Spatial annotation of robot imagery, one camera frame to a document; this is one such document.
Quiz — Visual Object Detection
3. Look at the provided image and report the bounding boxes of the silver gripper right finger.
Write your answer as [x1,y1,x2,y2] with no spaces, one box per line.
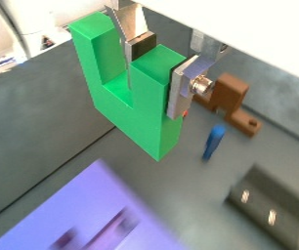
[167,29,231,119]

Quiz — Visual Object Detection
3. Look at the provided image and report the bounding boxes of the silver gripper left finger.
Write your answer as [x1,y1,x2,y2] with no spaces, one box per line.
[103,3,159,92]

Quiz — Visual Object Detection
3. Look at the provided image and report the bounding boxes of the green U-shaped block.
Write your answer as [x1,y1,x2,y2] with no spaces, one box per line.
[69,12,186,160]

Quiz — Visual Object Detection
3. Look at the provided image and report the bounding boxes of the purple board with cross slot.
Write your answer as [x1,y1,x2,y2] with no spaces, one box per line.
[0,160,187,250]

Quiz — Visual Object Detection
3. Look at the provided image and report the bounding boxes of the brown T-shaped block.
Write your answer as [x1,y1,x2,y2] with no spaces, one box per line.
[195,73,263,137]

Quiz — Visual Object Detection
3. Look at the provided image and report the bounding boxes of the blue hexagonal peg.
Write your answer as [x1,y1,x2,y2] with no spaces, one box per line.
[203,125,226,161]

